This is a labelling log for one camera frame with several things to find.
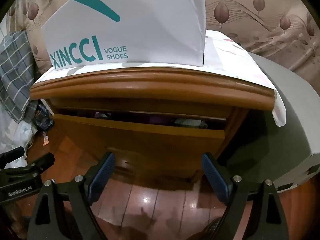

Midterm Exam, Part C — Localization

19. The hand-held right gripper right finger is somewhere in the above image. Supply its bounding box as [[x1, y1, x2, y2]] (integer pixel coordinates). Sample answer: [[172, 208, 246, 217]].
[[201, 152, 292, 240]]

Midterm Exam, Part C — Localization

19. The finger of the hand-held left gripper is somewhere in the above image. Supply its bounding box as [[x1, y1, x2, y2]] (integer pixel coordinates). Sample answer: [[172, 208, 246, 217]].
[[0, 147, 25, 169], [15, 152, 55, 178]]

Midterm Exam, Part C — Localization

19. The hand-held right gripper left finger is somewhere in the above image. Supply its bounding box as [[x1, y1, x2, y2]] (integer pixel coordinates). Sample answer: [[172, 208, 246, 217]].
[[26, 152, 117, 240]]

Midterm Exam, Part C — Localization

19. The wooden drawer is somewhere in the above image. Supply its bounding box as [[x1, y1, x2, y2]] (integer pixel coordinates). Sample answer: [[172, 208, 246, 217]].
[[51, 107, 228, 178]]

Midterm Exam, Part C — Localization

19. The purple bra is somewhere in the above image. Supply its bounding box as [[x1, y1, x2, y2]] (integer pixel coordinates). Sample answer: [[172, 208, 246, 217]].
[[144, 115, 177, 125]]

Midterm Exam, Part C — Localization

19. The white shoe box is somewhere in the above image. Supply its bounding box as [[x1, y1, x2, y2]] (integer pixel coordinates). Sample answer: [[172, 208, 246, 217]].
[[41, 0, 206, 71]]

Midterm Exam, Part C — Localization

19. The white printed cloth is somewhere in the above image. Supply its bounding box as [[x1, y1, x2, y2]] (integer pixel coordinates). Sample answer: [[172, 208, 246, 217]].
[[0, 105, 38, 155]]

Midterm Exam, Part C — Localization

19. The blue packet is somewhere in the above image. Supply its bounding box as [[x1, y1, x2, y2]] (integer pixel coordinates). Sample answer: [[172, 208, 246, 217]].
[[34, 102, 54, 132]]

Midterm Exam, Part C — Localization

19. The grey plaid cloth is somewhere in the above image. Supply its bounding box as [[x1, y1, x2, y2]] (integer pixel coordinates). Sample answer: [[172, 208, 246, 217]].
[[0, 31, 38, 123]]

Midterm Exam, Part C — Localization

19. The wooden nightstand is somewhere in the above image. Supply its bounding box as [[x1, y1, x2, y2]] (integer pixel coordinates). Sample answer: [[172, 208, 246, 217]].
[[29, 66, 275, 180]]

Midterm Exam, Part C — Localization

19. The white dotted cloth cover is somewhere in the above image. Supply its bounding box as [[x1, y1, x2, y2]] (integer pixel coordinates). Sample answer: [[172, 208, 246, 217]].
[[34, 29, 287, 127]]

